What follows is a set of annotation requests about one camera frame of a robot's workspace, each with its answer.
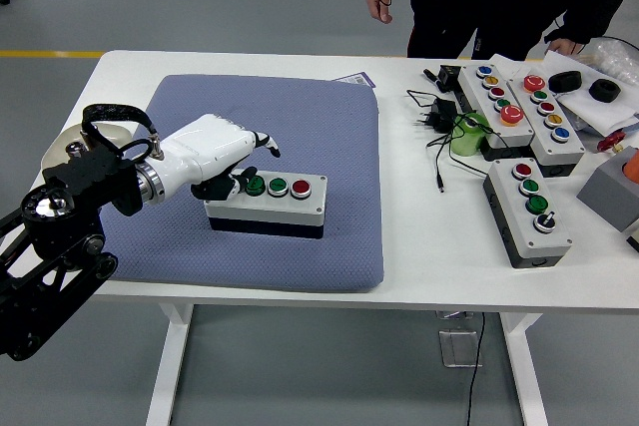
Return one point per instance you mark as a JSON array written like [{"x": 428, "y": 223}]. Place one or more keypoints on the small black device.
[{"x": 449, "y": 74}]

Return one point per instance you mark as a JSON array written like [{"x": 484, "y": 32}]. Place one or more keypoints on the blue-grey textured mat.
[{"x": 324, "y": 146}]

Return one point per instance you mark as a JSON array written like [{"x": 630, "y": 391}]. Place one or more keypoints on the person's right hand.
[{"x": 379, "y": 4}]

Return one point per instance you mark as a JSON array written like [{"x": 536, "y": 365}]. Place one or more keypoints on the white paper sheet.
[{"x": 589, "y": 109}]

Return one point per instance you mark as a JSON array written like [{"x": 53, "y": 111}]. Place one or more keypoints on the clear floor plate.
[{"x": 454, "y": 346}]

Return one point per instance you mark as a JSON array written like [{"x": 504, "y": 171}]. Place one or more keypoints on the green cylinder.
[{"x": 464, "y": 141}]

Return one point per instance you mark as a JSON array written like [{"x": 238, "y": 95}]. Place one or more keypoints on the clear plastic bag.
[{"x": 616, "y": 59}]

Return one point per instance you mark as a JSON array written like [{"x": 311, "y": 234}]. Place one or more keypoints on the grey block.
[{"x": 606, "y": 191}]

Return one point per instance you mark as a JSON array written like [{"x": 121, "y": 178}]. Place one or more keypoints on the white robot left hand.
[{"x": 209, "y": 146}]

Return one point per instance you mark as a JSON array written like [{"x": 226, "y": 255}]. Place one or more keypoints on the orange cylinder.
[{"x": 633, "y": 166}]

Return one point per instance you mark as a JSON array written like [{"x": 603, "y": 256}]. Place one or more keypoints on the person's left hand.
[{"x": 566, "y": 46}]

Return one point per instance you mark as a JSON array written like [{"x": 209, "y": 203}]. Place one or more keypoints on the white table leg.
[
  {"x": 170, "y": 361},
  {"x": 524, "y": 371}
]

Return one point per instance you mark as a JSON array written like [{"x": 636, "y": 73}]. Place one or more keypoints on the grey four-control button box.
[
  {"x": 269, "y": 211},
  {"x": 509, "y": 206}
]

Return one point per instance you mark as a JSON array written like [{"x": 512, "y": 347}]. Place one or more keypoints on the purple label card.
[{"x": 359, "y": 79}]

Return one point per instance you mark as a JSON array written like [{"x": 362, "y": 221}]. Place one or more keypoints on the black power adapter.
[{"x": 443, "y": 111}]

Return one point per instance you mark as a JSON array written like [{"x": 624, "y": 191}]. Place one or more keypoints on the grey five-button box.
[
  {"x": 479, "y": 92},
  {"x": 569, "y": 151}
]

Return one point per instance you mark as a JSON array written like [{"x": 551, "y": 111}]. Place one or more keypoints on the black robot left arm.
[{"x": 50, "y": 246}]

